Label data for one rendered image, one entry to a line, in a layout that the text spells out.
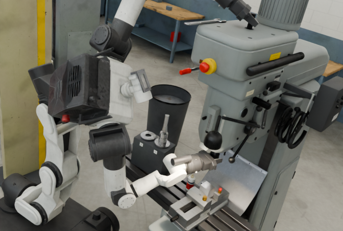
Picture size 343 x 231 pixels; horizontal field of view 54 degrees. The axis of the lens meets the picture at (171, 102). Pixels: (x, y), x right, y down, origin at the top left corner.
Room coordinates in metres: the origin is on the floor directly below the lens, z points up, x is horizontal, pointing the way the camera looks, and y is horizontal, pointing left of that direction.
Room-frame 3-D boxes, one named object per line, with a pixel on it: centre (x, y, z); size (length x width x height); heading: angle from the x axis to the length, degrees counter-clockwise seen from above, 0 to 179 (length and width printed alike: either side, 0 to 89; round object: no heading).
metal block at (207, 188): (1.38, -0.27, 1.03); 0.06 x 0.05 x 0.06; 49
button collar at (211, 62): (1.21, -0.11, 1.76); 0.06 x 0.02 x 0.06; 51
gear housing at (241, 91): (1.42, -0.29, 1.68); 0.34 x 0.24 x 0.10; 141
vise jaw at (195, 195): (1.34, -0.23, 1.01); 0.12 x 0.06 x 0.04; 49
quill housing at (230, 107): (1.39, -0.26, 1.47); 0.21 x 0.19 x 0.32; 51
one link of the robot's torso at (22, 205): (1.42, 0.64, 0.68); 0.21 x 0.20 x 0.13; 64
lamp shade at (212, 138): (1.16, -0.20, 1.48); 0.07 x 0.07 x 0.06
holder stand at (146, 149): (1.64, 0.05, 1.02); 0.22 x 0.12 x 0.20; 62
